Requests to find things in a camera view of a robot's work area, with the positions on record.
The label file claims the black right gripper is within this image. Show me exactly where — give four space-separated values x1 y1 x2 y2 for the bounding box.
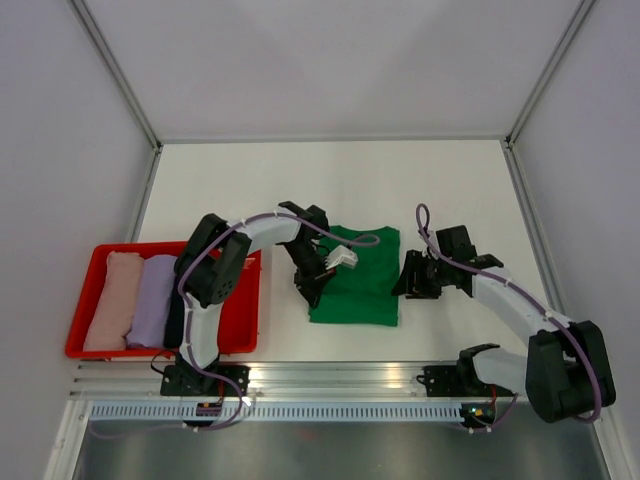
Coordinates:
390 250 453 300

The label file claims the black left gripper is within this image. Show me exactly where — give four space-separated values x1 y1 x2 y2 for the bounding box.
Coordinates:
282 241 336 310

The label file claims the green t shirt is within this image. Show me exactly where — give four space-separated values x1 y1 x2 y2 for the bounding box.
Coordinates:
309 225 400 328

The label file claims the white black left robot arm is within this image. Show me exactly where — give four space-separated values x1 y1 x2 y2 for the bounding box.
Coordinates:
161 201 336 396

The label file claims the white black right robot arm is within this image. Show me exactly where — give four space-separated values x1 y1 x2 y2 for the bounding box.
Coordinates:
392 225 617 423

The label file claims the red plastic bin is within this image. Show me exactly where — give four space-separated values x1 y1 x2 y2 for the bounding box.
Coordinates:
64 241 261 361

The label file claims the black rolled t shirt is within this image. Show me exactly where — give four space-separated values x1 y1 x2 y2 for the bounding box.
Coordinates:
163 289 184 349

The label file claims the lavender rolled t shirt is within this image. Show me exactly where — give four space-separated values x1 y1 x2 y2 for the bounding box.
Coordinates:
126 255 176 349

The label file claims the pink rolled t shirt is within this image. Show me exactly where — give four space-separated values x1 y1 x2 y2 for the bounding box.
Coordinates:
83 252 144 352

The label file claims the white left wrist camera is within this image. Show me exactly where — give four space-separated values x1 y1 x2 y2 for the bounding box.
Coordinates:
325 245 358 270

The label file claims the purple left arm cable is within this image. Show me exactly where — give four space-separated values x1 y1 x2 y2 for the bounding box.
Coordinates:
89 212 382 441

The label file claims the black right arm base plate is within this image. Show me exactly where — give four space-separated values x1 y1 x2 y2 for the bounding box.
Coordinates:
416 364 514 398

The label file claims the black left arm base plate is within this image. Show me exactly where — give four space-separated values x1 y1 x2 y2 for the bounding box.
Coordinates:
160 364 250 397

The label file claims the aluminium mounting rail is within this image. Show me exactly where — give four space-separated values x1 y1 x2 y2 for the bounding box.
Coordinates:
67 360 614 401

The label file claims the white slotted cable duct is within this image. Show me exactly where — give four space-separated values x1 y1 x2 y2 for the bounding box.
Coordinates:
89 401 462 423

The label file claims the aluminium frame post right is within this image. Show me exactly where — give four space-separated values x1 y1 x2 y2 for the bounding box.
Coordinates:
505 0 598 150

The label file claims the aluminium frame post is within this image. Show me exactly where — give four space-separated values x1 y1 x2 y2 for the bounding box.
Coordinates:
505 0 598 150
67 0 162 152

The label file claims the aluminium frame post left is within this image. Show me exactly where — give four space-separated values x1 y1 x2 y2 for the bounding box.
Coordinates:
67 0 162 152

